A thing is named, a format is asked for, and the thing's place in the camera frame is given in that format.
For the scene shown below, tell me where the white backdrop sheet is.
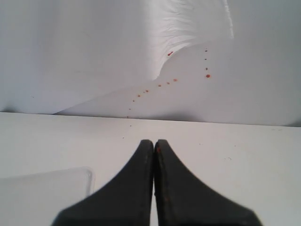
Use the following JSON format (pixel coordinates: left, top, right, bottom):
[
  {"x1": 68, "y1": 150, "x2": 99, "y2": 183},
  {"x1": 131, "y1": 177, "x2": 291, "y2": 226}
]
[{"x1": 0, "y1": 0, "x2": 301, "y2": 127}]

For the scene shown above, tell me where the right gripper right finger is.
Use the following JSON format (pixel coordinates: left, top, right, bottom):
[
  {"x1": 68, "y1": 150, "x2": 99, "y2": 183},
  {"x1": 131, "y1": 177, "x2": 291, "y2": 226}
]
[{"x1": 154, "y1": 139, "x2": 262, "y2": 226}]

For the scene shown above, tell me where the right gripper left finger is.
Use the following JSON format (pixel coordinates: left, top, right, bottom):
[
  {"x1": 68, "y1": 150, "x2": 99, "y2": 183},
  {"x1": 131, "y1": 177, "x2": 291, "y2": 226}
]
[{"x1": 53, "y1": 140, "x2": 154, "y2": 226}]

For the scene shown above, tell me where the white rectangular plastic tray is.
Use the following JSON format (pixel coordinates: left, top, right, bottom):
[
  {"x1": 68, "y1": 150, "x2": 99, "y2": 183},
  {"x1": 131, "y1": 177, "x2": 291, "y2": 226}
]
[{"x1": 0, "y1": 167, "x2": 95, "y2": 226}]

